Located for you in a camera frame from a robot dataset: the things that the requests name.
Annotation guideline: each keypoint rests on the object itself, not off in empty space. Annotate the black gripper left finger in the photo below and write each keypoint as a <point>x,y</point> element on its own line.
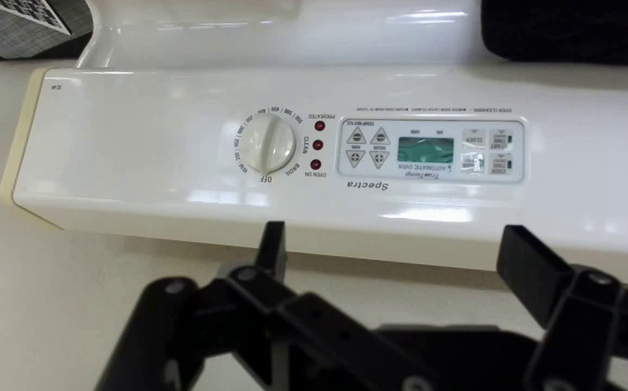
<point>254,333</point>

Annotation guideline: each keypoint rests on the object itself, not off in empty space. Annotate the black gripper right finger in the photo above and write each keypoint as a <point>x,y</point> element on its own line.
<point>595,326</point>

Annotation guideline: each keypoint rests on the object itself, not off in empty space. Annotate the white round stove knob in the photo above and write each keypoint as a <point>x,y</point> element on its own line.
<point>267,144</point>

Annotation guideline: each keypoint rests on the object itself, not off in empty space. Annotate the white gas stove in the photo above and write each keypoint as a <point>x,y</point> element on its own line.
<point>147,166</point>

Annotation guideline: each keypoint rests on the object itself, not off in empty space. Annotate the stove digital control panel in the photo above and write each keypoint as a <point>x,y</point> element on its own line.
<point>429,151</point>

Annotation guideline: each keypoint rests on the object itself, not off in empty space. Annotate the black cloth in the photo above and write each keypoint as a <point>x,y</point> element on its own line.
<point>574,29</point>

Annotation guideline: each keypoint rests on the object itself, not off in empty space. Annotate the grid patterned mat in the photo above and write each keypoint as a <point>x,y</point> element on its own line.
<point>22,23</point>

